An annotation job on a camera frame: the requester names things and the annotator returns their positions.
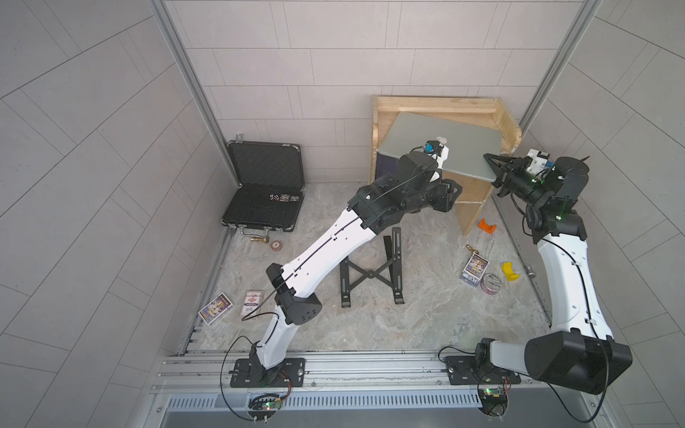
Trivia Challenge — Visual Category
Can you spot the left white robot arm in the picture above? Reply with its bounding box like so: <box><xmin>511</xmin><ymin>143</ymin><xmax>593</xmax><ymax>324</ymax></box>
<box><xmin>251</xmin><ymin>146</ymin><xmax>461</xmax><ymax>376</ymax></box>

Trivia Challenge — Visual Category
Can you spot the yellow arch block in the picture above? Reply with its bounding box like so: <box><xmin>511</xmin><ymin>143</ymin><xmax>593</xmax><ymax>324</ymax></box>
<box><xmin>501</xmin><ymin>262</ymin><xmax>520</xmax><ymax>282</ymax></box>

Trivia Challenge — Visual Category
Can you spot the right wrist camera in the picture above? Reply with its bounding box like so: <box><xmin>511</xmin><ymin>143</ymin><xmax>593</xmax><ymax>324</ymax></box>
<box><xmin>526</xmin><ymin>149</ymin><xmax>554</xmax><ymax>176</ymax></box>

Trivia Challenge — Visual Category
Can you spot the circuit board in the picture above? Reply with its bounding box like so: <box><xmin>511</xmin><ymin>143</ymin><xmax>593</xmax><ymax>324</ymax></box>
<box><xmin>477</xmin><ymin>387</ymin><xmax>508</xmax><ymax>418</ymax></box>
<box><xmin>247</xmin><ymin>393</ymin><xmax>285</xmax><ymax>423</ymax></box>

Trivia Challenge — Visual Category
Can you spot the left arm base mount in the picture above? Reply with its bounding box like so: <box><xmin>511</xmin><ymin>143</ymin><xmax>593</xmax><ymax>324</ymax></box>
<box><xmin>229</xmin><ymin>358</ymin><xmax>306</xmax><ymax>388</ymax></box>

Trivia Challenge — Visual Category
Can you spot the wooden shelf unit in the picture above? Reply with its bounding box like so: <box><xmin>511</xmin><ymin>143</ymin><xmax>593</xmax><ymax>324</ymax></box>
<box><xmin>369</xmin><ymin>96</ymin><xmax>522</xmax><ymax>235</ymax></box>

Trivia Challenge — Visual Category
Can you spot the purple card box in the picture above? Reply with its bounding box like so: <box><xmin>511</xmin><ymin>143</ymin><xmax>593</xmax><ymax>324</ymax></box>
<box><xmin>460</xmin><ymin>253</ymin><xmax>490</xmax><ymax>286</ymax></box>
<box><xmin>198</xmin><ymin>292</ymin><xmax>234</xmax><ymax>326</ymax></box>

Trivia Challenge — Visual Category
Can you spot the red white card pack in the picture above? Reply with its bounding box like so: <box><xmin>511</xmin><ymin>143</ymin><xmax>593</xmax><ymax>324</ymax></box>
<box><xmin>240</xmin><ymin>290</ymin><xmax>265</xmax><ymax>317</ymax></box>

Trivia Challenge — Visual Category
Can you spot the left circuit board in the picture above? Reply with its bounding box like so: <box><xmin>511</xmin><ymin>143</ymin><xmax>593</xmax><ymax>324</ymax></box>
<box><xmin>247</xmin><ymin>393</ymin><xmax>285</xmax><ymax>423</ymax></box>

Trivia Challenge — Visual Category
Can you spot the orange arch block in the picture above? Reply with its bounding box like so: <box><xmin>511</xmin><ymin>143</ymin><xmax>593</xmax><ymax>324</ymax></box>
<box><xmin>477</xmin><ymin>219</ymin><xmax>497</xmax><ymax>235</ymax></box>

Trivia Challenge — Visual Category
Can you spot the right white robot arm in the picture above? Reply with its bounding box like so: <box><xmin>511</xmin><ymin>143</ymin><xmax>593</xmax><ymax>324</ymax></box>
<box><xmin>474</xmin><ymin>150</ymin><xmax>633</xmax><ymax>395</ymax></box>

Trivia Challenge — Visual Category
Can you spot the blue book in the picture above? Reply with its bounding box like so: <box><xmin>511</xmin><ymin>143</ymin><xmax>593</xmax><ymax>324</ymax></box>
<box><xmin>374</xmin><ymin>154</ymin><xmax>399</xmax><ymax>192</ymax></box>

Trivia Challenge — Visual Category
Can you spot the brass briefcase handle piece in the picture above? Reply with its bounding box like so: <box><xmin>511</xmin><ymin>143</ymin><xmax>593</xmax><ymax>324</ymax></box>
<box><xmin>240</xmin><ymin>228</ymin><xmax>270</xmax><ymax>244</ymax></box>

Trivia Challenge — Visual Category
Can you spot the silver laptop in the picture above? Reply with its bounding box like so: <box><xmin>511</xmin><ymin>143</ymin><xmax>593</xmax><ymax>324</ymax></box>
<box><xmin>378</xmin><ymin>112</ymin><xmax>502</xmax><ymax>183</ymax></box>

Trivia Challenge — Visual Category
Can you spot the clear tape roll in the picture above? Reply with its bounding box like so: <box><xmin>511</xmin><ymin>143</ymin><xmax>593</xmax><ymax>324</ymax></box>
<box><xmin>480</xmin><ymin>273</ymin><xmax>504</xmax><ymax>295</ymax></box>

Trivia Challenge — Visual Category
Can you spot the right circuit board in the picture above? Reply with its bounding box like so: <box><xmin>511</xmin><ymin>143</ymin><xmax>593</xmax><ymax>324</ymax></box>
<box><xmin>477</xmin><ymin>387</ymin><xmax>508</xmax><ymax>418</ymax></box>

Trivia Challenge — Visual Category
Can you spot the black open briefcase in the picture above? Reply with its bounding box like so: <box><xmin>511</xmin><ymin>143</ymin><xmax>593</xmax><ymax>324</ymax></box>
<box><xmin>221</xmin><ymin>140</ymin><xmax>305</xmax><ymax>232</ymax></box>

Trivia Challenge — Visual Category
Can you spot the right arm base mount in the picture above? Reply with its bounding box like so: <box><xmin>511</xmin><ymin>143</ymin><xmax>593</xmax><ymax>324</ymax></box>
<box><xmin>443</xmin><ymin>355</ymin><xmax>521</xmax><ymax>385</ymax></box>

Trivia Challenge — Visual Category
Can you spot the black laptop stand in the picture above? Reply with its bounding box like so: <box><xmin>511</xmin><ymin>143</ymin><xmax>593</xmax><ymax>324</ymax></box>
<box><xmin>339</xmin><ymin>228</ymin><xmax>405</xmax><ymax>308</ymax></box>

